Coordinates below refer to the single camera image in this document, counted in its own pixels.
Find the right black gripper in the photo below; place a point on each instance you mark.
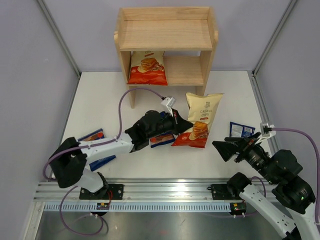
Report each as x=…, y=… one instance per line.
x=227, y=149

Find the blue burts bag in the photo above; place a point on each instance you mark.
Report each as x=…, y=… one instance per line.
x=97, y=135
x=163, y=139

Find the left blue Burts bag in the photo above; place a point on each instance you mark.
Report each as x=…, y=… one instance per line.
x=97, y=135

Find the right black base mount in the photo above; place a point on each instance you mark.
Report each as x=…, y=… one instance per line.
x=225, y=191

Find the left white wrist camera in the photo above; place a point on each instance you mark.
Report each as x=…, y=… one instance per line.
x=168, y=104

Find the middle blue Burts bag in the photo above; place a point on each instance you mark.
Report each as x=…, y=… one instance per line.
x=163, y=139

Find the aluminium mounting rail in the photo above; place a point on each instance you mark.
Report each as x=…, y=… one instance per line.
x=155, y=190

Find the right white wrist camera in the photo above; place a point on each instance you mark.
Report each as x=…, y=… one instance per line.
x=267, y=131

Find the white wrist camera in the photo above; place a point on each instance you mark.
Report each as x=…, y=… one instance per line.
x=168, y=104
x=267, y=131

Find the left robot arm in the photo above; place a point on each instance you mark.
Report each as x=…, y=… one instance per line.
x=68, y=163

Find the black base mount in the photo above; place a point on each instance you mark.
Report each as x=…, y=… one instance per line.
x=107, y=192
x=225, y=191

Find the white slotted cable duct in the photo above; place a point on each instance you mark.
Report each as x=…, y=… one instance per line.
x=143, y=207

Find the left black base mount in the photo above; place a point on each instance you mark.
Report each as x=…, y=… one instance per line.
x=107, y=192

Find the blue bag back side up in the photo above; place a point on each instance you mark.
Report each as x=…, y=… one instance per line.
x=238, y=130

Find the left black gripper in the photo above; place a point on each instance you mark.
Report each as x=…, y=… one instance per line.
x=179, y=125

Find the wooden two-tier shelf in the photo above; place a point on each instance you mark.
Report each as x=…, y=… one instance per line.
x=170, y=29

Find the cassava chips bag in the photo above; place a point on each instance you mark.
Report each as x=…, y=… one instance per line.
x=147, y=68
x=202, y=112

